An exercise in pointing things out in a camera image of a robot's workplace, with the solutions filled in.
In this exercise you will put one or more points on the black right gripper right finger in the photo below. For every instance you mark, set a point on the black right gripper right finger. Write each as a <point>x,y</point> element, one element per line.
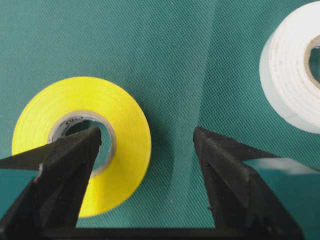
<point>266,196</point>

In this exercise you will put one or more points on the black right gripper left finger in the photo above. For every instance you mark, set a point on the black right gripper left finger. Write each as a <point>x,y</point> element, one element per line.
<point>43,188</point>

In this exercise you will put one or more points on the yellow tape roll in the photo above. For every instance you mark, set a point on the yellow tape roll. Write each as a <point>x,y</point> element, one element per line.
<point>61,105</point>

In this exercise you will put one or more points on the white tape roll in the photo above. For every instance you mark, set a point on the white tape roll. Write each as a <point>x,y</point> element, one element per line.
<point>284,70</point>

